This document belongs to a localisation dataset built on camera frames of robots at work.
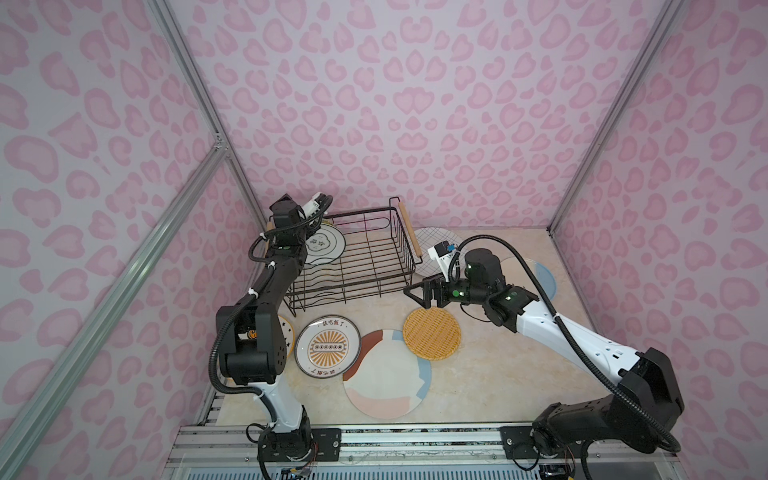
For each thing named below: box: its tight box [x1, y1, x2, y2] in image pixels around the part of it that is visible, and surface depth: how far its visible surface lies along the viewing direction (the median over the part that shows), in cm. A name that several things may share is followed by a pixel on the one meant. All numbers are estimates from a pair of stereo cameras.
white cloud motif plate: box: [305, 224, 346, 265], surface depth 109 cm
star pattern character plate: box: [278, 315, 294, 359], surface depth 92 cm
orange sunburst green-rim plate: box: [294, 314, 362, 379], surface depth 91 cm
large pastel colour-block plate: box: [342, 330, 432, 420], surface depth 86 cm
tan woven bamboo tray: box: [402, 307, 461, 361], surface depth 93 cm
